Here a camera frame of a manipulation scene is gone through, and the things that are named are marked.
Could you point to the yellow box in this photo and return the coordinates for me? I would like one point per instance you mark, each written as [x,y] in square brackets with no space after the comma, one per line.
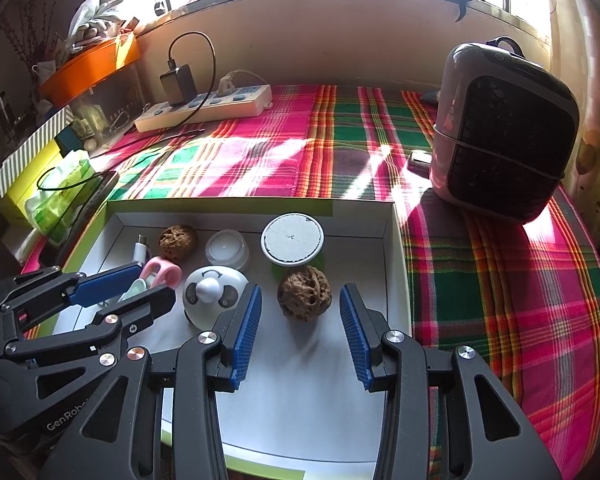
[12,204]

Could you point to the white power strip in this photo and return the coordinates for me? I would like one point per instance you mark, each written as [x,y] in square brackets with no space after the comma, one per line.
[244,102]

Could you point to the striped white box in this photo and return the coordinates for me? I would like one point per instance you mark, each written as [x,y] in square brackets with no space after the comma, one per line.
[14,165]

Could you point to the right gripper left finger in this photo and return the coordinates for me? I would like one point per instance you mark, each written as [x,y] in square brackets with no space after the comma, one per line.
[117,435]

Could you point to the pink black portable heater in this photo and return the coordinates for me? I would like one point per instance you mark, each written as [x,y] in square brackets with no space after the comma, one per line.
[504,132]

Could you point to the green tissue pack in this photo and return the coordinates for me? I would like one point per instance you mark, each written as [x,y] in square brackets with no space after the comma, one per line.
[59,194]

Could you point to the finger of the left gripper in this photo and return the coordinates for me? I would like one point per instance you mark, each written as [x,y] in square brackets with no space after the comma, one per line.
[32,298]
[124,320]

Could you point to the pink case mint insert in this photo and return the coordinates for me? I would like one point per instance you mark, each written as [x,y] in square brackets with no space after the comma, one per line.
[157,271]

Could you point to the heart pattern curtain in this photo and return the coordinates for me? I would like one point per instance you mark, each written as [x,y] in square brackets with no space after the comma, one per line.
[575,59]

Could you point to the black charger adapter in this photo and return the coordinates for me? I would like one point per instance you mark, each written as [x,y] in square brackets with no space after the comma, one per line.
[178,84]

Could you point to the small silver lighter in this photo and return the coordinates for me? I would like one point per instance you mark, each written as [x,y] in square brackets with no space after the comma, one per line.
[419,162]

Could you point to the brown walnut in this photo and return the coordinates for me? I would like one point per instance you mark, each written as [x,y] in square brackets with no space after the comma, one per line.
[304,294]
[177,243]

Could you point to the plaid bed cloth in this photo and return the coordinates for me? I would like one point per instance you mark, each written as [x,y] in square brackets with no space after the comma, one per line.
[526,297]

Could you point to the orange tray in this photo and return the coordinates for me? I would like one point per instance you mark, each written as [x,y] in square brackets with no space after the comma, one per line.
[89,68]

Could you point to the white panda dome toy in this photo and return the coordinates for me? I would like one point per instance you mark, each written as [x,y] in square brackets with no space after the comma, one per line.
[210,291]

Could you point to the black smartphone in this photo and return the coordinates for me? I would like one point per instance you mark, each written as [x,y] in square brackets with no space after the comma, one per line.
[82,209]

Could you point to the clear round candle jar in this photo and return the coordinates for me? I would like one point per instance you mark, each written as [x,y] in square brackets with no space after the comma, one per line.
[228,248]

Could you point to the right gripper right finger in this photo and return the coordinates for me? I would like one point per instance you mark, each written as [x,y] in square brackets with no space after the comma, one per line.
[484,432]

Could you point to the white plug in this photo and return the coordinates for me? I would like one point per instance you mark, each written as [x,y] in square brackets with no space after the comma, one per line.
[226,84]

